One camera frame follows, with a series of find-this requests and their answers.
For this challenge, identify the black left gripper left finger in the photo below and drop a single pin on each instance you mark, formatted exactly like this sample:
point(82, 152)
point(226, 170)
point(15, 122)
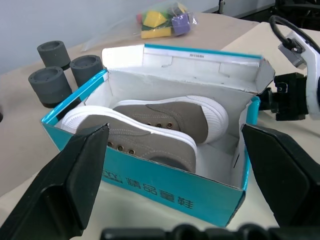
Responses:
point(65, 180)

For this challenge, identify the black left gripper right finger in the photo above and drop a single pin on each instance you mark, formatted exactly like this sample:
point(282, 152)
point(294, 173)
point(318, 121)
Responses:
point(282, 175)

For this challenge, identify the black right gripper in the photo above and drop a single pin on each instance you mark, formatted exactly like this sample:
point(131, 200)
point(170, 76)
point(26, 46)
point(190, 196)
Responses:
point(291, 97)

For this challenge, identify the grey canvas white-soled shoe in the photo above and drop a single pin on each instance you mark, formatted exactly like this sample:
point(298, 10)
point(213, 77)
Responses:
point(180, 112)
point(135, 140)

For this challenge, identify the teal cardboard shoe box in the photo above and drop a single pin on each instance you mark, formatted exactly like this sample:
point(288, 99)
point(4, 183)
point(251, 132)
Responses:
point(162, 185)

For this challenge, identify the dark grey foam cylinder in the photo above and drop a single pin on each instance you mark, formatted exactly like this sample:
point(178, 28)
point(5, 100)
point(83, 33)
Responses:
point(50, 87)
point(53, 53)
point(86, 71)

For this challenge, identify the purple foam block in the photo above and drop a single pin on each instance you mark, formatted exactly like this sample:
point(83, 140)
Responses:
point(181, 25)

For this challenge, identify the yellow foam block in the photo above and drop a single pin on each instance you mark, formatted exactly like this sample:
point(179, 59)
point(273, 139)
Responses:
point(155, 33)

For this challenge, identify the yellow foam wedge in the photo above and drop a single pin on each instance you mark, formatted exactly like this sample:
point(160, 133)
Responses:
point(151, 17)

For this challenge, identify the clear plastic bag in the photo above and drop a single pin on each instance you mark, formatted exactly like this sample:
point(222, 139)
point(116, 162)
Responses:
point(112, 32)

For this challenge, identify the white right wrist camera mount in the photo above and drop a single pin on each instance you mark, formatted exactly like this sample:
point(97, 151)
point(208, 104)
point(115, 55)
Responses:
point(312, 75)

